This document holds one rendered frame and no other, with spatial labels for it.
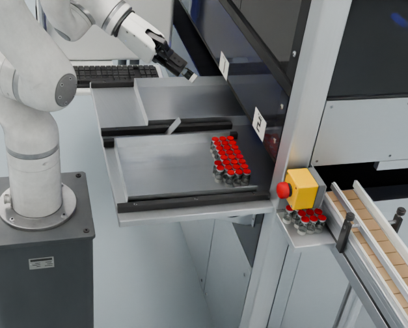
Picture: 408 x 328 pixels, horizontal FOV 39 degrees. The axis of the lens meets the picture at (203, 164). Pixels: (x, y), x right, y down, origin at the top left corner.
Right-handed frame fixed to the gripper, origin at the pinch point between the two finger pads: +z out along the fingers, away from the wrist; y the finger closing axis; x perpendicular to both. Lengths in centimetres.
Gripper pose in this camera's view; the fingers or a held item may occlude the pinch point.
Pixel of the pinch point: (176, 64)
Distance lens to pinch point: 139.2
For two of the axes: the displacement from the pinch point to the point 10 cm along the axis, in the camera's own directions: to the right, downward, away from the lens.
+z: 7.9, 6.1, 0.9
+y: 2.5, -1.8, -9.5
